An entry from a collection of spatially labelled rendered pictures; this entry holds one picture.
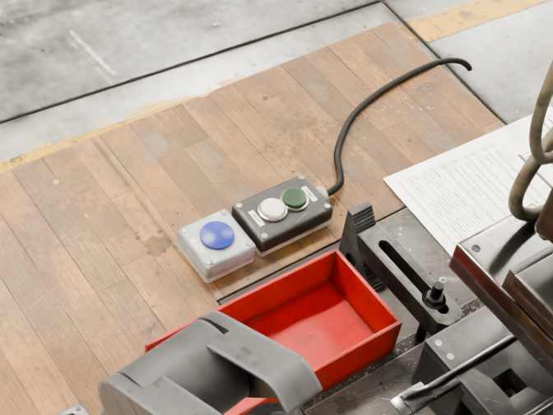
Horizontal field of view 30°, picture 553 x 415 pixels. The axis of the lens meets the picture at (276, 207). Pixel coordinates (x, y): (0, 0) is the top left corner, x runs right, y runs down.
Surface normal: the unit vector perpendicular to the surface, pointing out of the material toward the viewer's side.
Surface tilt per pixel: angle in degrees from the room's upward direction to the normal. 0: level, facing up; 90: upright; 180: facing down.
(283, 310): 0
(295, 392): 37
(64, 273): 0
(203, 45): 0
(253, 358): 27
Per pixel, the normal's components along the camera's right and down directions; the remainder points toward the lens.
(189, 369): 0.23, -0.51
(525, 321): -0.82, 0.38
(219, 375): 0.52, -0.07
